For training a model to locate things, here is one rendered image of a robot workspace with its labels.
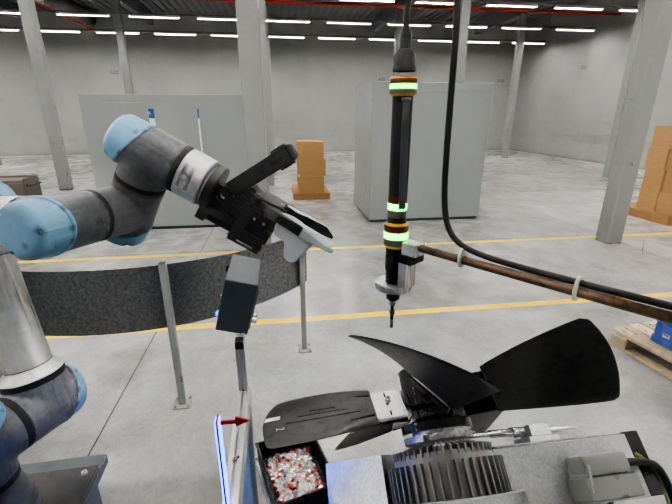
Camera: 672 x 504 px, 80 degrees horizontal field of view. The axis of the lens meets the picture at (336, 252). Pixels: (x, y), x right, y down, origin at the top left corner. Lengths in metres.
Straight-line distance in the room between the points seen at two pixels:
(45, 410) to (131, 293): 1.60
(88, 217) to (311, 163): 8.23
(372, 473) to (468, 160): 6.67
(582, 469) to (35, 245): 0.94
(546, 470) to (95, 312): 2.33
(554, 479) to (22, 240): 0.95
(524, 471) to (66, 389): 0.95
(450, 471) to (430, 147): 6.46
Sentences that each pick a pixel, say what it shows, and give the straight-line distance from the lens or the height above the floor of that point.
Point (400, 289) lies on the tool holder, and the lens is 0.74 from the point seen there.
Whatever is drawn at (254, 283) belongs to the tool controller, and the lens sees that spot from 1.37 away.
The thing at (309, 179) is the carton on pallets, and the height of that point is 0.44.
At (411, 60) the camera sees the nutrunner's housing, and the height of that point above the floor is 1.84.
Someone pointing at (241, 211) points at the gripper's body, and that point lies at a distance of 0.61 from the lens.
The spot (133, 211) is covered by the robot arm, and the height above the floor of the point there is 1.63.
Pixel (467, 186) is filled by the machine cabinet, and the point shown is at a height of 0.59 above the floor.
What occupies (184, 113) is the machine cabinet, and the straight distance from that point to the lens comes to 6.76.
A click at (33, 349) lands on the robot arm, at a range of 1.04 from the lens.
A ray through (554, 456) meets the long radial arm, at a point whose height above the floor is 1.13.
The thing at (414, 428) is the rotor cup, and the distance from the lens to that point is 0.88.
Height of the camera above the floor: 1.76
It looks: 19 degrees down
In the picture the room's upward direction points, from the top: straight up
